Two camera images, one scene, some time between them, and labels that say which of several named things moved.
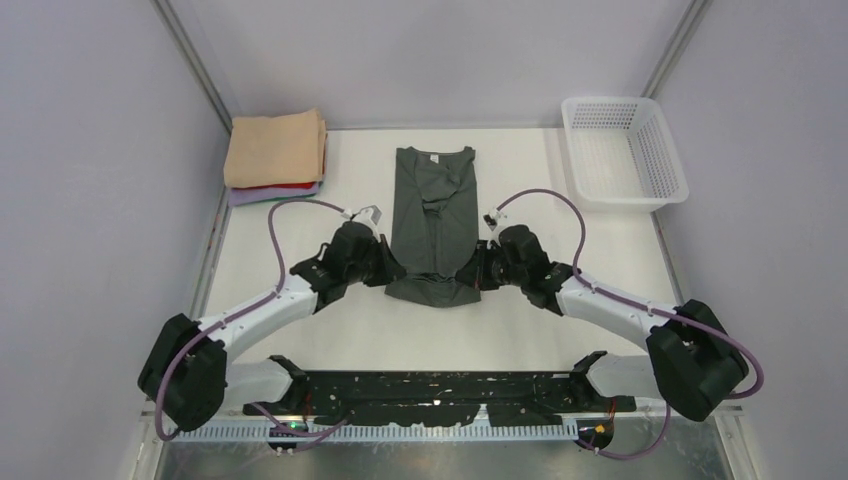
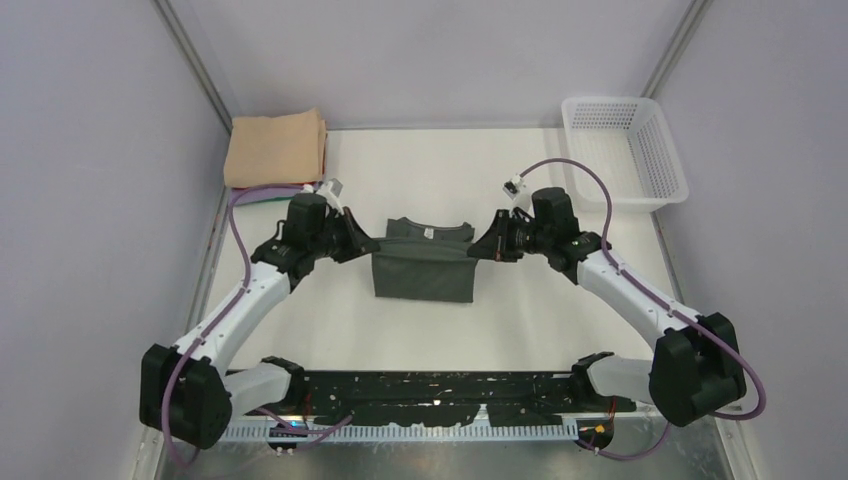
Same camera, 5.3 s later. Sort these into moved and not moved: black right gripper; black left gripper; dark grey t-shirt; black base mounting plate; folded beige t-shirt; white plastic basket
Moved: black left gripper; black right gripper; dark grey t-shirt
Not moved: black base mounting plate; white plastic basket; folded beige t-shirt
